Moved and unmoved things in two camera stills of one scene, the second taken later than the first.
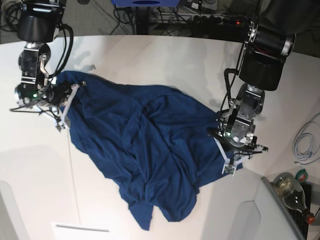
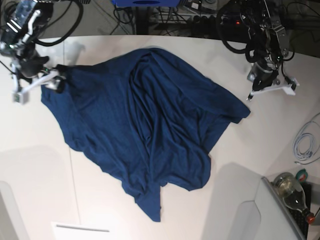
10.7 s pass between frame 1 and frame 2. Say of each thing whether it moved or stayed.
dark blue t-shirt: moved
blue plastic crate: stayed
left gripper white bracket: moved
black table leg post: stayed
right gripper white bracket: moved
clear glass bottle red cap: stayed
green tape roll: stayed
